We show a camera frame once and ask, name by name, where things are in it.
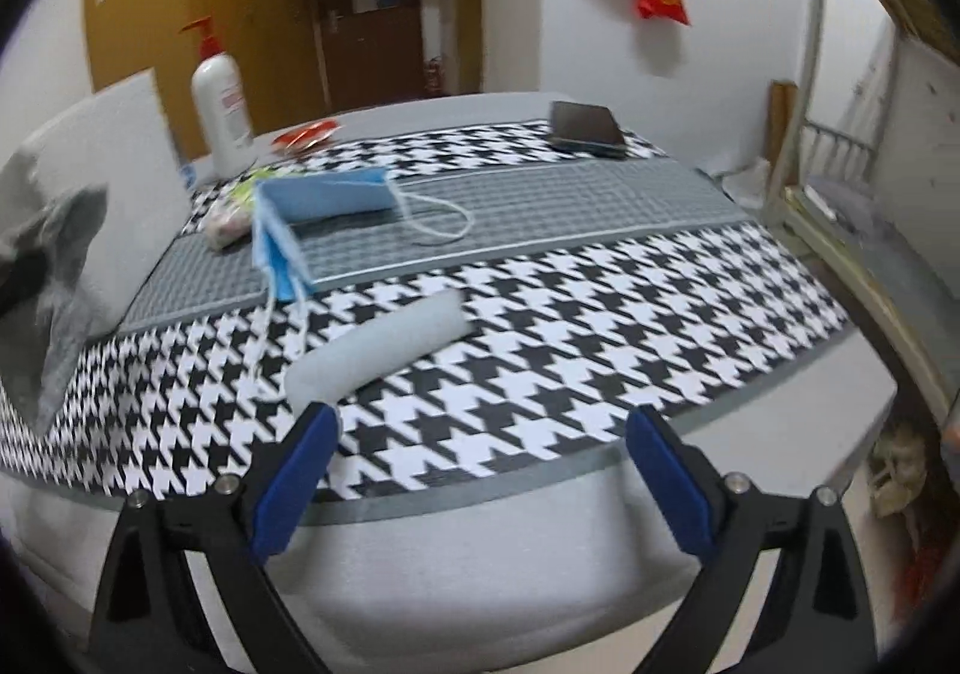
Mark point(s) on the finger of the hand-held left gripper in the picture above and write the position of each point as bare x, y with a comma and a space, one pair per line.
15, 288

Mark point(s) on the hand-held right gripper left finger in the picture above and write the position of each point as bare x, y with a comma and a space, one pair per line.
292, 479

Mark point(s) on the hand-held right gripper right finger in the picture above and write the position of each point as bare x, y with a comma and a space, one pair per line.
667, 479

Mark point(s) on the grey cloth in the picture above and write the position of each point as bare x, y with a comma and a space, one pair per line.
67, 231

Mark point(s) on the white foam box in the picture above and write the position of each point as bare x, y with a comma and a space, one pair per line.
131, 194

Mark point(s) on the white foam roll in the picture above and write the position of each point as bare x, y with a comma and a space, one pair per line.
375, 344

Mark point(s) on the blue face mask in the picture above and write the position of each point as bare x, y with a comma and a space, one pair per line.
330, 201
279, 261

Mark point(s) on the houndstooth blanket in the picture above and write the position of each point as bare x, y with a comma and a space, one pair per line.
570, 359

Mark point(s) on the white plastic bag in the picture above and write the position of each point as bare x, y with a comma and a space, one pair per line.
896, 468

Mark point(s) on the white pump bottle red top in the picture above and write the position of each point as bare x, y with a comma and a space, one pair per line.
221, 111

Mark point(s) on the wooden wardrobe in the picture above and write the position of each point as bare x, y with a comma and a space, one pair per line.
135, 6

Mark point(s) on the grey bunk mattress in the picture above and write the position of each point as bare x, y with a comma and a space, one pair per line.
877, 246

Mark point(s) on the red snack packet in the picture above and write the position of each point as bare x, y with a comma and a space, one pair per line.
306, 137

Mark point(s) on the wooden boards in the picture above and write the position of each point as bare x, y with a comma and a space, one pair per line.
780, 134

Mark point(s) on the black smartphone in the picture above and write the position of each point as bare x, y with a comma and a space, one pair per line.
585, 122

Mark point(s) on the brown entrance door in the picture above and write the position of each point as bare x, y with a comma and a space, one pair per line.
375, 59

